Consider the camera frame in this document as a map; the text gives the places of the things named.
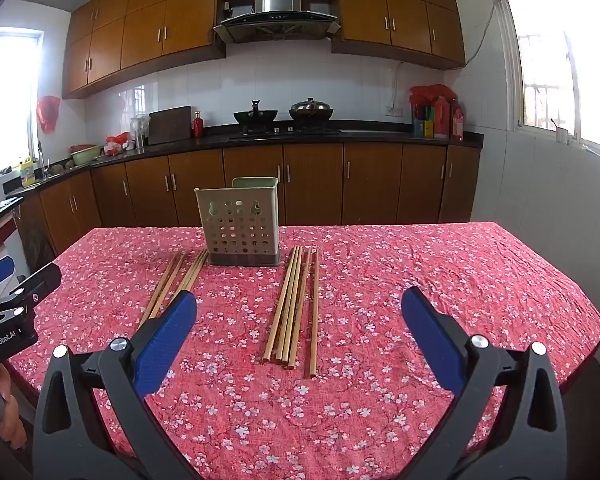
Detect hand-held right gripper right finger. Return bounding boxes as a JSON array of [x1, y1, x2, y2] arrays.
[[401, 287, 567, 480]]

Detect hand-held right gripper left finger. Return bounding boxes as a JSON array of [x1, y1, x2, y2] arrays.
[[32, 290, 206, 480]]

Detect row of wooden chopsticks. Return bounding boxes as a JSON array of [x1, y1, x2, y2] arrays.
[[260, 245, 321, 380]]

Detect perforated green utensil holder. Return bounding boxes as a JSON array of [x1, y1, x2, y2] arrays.
[[195, 176, 282, 267]]

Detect person's left hand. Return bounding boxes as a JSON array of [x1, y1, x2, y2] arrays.
[[0, 361, 24, 450]]

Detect dark wooden sideboard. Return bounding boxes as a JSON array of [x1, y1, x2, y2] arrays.
[[0, 196, 26, 266]]

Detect red floral tablecloth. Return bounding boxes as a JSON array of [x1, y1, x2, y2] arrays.
[[7, 221, 600, 480]]

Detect green basin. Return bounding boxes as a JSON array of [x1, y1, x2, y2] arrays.
[[70, 144, 102, 167]]

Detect red and white plastic bag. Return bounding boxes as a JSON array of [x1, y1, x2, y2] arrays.
[[103, 132, 131, 156]]

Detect wooden base cabinets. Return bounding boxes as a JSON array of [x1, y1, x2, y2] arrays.
[[17, 142, 482, 256]]

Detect hanging red plastic bag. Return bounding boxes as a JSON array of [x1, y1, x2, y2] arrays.
[[36, 95, 61, 134]]

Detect small bright window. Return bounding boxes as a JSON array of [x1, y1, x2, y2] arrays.
[[0, 27, 45, 181]]

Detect dark wooden cutting board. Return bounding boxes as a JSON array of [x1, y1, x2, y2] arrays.
[[148, 106, 193, 146]]

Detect black stone countertop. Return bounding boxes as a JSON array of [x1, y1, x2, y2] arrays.
[[5, 120, 484, 197]]

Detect colourful boxes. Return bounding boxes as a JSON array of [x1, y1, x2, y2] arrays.
[[412, 105, 436, 137]]

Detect red detergent bottles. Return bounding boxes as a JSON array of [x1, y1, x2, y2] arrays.
[[448, 99, 465, 141]]

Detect black gas stove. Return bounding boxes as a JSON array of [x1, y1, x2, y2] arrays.
[[228, 126, 341, 139]]

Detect black wok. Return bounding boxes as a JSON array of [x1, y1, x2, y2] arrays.
[[233, 100, 278, 126]]

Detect pot with glass lid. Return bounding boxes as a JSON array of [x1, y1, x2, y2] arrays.
[[288, 98, 335, 122]]

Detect large white-framed window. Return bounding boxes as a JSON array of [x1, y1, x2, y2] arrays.
[[490, 0, 600, 161]]

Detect steel range hood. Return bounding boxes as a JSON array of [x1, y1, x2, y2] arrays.
[[213, 0, 342, 44]]

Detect white wall cable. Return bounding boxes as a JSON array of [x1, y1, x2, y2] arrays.
[[392, 10, 496, 106]]

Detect wooden wall cabinets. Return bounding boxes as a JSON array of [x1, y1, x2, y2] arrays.
[[61, 0, 467, 100]]

